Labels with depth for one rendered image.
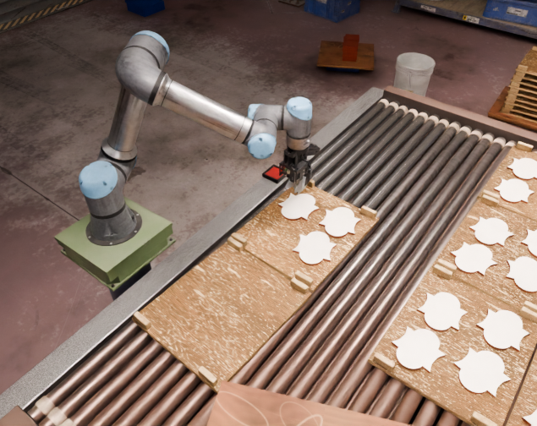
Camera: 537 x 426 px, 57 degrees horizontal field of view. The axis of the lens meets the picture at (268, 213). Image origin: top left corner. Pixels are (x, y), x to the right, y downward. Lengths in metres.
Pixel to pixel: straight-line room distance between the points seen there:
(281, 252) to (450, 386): 0.64
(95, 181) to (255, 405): 0.83
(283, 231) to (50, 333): 1.50
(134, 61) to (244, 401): 0.90
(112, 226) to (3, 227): 1.82
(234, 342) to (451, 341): 0.60
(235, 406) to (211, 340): 0.27
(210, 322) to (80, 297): 1.49
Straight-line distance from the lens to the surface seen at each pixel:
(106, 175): 1.60
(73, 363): 1.51
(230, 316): 1.47
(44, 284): 3.00
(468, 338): 1.53
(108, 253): 1.66
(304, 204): 1.78
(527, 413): 1.47
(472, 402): 1.43
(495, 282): 1.69
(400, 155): 2.11
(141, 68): 1.37
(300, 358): 1.41
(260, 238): 1.66
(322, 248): 1.63
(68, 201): 3.46
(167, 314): 1.50
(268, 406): 1.21
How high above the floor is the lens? 2.14
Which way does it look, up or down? 43 degrees down
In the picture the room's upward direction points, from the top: straight up
